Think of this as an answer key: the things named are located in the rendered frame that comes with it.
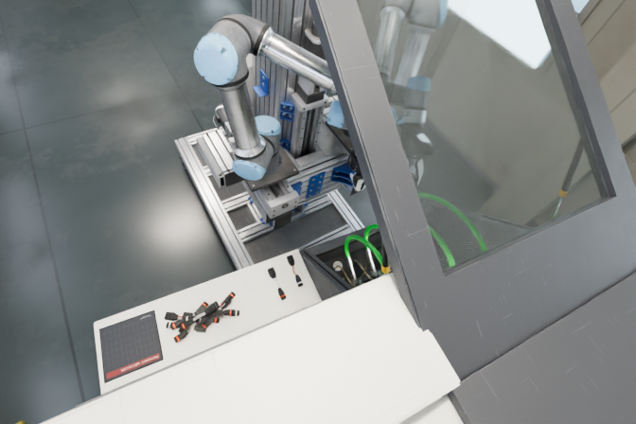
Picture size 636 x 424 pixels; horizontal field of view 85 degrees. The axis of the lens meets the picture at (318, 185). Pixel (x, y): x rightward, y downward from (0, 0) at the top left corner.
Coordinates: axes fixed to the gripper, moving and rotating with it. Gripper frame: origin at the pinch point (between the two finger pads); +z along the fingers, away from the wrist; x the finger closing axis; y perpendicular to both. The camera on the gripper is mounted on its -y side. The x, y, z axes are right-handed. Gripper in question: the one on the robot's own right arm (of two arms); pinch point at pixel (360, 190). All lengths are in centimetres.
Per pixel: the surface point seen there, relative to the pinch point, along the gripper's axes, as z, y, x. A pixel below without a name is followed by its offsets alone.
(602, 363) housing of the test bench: -29, -71, -10
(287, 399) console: -33, -51, 51
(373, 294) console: -34, -41, 30
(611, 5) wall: -28, 48, -182
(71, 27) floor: 122, 345, 112
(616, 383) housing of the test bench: -29, -75, -9
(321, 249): 26.5, -5.6, 13.6
